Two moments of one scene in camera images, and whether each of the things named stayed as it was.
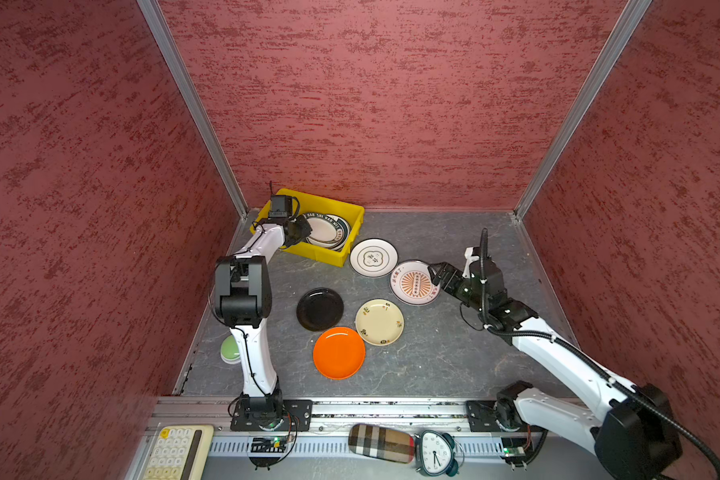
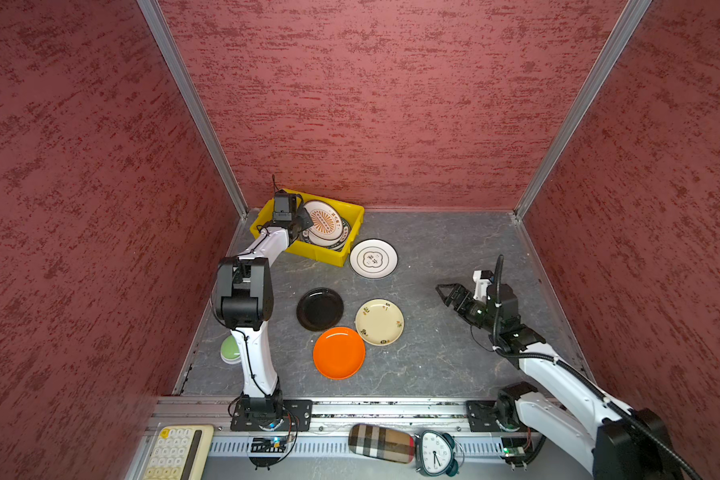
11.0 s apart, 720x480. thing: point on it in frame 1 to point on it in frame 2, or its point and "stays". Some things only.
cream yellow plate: [379, 322] stays
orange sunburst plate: [413, 284] to [327, 222]
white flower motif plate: [374, 257] stays
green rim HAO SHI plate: [328, 231] stays
